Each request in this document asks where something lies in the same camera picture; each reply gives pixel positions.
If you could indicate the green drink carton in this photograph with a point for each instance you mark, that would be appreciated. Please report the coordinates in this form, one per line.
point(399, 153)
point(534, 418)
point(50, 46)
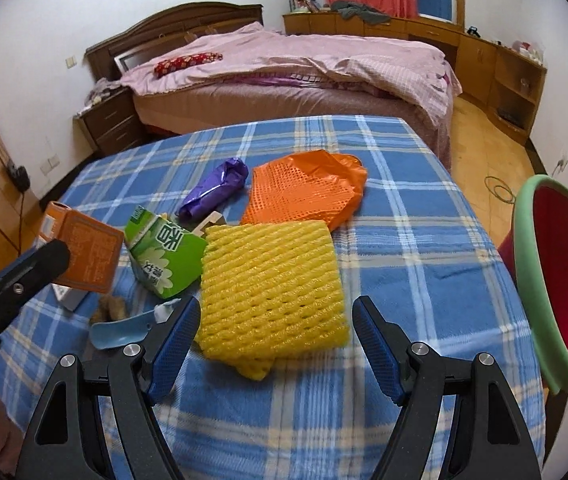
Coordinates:
point(164, 260)

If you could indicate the yellow foam fruit net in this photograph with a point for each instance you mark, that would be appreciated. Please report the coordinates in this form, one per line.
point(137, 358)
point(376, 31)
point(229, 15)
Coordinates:
point(269, 290)

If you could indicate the tan wooden piece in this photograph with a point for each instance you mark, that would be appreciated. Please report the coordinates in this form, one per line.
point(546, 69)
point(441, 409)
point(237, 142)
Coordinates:
point(211, 224)

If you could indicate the white teal small box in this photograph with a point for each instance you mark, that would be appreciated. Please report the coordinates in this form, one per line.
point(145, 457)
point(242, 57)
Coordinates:
point(71, 297)

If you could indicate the red floral pillow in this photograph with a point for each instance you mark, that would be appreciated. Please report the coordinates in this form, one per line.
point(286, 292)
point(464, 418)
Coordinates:
point(186, 64)

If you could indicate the blue plastic spoon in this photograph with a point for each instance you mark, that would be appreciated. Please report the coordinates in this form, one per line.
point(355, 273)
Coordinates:
point(119, 332)

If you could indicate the orange drink carton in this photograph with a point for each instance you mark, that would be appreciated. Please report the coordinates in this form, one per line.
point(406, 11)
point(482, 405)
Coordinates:
point(89, 250)

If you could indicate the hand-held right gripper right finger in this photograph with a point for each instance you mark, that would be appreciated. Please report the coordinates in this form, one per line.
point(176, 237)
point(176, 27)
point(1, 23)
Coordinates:
point(374, 340)

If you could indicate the wooden corner cabinet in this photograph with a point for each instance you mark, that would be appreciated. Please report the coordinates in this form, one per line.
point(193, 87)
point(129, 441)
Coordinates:
point(474, 60)

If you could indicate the blue plaid blanket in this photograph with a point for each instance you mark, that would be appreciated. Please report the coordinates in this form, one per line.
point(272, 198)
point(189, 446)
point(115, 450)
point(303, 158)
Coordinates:
point(414, 240)

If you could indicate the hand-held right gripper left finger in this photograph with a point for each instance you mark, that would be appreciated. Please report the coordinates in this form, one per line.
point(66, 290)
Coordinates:
point(174, 345)

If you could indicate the white wall switch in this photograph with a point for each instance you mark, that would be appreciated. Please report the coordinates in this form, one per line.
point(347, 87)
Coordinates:
point(71, 62)

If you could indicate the purple plastic wrapper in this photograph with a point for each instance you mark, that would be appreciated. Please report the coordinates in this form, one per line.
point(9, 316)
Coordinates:
point(214, 187)

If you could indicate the white framed panel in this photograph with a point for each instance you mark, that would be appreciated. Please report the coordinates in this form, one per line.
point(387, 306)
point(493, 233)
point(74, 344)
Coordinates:
point(131, 60)

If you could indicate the pink duvet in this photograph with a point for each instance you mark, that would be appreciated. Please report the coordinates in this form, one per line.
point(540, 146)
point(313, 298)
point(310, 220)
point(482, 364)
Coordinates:
point(314, 55)

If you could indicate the white pink bottles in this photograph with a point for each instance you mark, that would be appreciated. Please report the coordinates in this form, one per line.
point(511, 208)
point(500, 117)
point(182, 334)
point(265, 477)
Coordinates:
point(529, 50)

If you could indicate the red basin with green rim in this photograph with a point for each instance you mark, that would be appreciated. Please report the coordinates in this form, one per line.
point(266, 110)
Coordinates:
point(564, 270)

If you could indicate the person's left hand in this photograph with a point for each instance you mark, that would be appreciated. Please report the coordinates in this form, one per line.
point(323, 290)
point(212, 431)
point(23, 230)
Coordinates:
point(1, 435)

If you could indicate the orange foam fruit net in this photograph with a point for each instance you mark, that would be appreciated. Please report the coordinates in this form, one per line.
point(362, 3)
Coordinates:
point(299, 190)

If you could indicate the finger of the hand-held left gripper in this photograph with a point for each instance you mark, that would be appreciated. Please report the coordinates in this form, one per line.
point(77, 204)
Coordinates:
point(39, 267)

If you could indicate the pale cloth pile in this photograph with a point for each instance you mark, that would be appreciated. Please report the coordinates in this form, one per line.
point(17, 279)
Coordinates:
point(101, 95)

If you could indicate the peanut in shell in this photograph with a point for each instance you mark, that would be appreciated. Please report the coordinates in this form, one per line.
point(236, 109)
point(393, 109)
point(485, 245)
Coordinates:
point(115, 305)
point(98, 312)

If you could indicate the row of books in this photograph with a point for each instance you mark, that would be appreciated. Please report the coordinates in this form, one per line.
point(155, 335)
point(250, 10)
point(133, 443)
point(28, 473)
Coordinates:
point(309, 5)

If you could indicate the dark clothes pile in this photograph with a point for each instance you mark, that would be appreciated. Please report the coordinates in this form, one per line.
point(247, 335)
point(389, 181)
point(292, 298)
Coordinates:
point(361, 12)

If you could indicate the dark wooden nightstand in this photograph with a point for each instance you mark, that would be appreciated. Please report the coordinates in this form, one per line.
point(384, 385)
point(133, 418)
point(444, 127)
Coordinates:
point(114, 125)

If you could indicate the small black device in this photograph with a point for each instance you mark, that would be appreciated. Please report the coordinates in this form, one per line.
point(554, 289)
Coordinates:
point(474, 30)

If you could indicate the wooden bed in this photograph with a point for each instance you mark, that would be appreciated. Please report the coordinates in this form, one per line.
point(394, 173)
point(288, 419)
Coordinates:
point(274, 102)

